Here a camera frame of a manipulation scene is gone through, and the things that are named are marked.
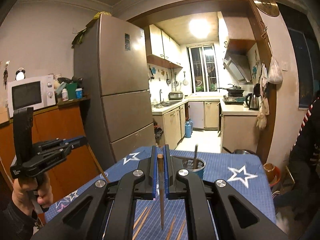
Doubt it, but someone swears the brown bamboo chopstick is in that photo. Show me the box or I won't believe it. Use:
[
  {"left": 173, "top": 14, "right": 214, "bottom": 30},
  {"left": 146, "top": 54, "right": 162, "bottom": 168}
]
[
  {"left": 166, "top": 216, "right": 176, "bottom": 240},
  {"left": 176, "top": 219, "right": 186, "bottom": 240}
]

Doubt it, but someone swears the blue star grid tablecloth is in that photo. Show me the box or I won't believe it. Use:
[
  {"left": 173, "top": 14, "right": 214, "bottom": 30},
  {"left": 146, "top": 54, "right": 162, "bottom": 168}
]
[{"left": 44, "top": 145, "right": 277, "bottom": 240}]

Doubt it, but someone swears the steel electric kettle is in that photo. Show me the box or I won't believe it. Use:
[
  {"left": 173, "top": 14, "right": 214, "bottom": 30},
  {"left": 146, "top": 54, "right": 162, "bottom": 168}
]
[{"left": 245, "top": 93, "right": 259, "bottom": 111}]

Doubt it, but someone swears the teal perforated utensil holder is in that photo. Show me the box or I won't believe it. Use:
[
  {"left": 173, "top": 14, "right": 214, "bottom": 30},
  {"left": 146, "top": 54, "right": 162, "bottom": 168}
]
[{"left": 180, "top": 157, "right": 206, "bottom": 179}]

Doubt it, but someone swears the hanging white plastic bag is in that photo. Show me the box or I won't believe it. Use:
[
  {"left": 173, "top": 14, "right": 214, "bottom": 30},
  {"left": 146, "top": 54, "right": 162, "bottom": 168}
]
[{"left": 267, "top": 56, "right": 283, "bottom": 85}]

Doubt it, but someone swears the round gold wall clock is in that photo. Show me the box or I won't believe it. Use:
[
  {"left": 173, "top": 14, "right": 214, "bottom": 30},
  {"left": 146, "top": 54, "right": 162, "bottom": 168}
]
[{"left": 253, "top": 0, "right": 280, "bottom": 17}]

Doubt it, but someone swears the chopstick standing in holder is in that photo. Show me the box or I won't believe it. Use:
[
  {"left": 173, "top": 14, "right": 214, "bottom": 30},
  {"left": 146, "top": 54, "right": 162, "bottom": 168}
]
[{"left": 193, "top": 144, "right": 198, "bottom": 170}]

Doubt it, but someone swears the dark chopstick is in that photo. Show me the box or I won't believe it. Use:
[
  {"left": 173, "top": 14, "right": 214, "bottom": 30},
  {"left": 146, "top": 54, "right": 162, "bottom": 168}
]
[{"left": 157, "top": 154, "right": 165, "bottom": 230}]

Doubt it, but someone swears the silver toaster oven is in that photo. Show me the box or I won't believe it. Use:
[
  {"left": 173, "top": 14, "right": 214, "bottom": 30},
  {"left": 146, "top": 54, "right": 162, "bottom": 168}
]
[{"left": 168, "top": 92, "right": 183, "bottom": 101}]

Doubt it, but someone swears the blue gas cylinder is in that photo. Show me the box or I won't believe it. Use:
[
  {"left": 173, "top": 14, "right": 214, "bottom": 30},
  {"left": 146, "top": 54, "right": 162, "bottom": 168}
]
[{"left": 185, "top": 119, "right": 193, "bottom": 138}]

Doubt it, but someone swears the kitchen window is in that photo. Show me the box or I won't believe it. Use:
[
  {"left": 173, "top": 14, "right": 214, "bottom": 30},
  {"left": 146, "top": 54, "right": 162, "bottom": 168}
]
[{"left": 188, "top": 44, "right": 219, "bottom": 93}]

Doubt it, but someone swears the light bamboo chopstick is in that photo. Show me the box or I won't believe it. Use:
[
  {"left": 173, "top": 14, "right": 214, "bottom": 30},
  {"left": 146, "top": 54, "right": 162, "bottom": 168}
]
[
  {"left": 132, "top": 205, "right": 153, "bottom": 240},
  {"left": 133, "top": 206, "right": 148, "bottom": 229}
]

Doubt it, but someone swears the silver refrigerator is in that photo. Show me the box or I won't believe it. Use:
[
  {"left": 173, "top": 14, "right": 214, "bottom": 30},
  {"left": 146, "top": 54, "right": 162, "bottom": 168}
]
[{"left": 73, "top": 14, "right": 156, "bottom": 169}]

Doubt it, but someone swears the white microwave oven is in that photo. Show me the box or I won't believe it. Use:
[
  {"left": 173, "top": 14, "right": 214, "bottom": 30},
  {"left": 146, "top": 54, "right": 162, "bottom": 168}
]
[{"left": 7, "top": 74, "right": 56, "bottom": 118}]

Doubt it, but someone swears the operator left hand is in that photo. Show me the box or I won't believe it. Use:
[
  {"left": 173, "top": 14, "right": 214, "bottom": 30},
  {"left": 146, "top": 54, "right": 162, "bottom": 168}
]
[{"left": 12, "top": 172, "right": 53, "bottom": 216}]

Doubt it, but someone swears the black wok on stove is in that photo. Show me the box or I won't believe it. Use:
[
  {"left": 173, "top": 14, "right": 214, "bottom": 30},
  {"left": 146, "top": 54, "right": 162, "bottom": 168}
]
[{"left": 219, "top": 84, "right": 244, "bottom": 97}]

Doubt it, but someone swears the range hood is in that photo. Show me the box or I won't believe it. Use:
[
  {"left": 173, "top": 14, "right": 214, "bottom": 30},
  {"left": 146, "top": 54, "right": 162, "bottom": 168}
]
[{"left": 223, "top": 52, "right": 252, "bottom": 84}]

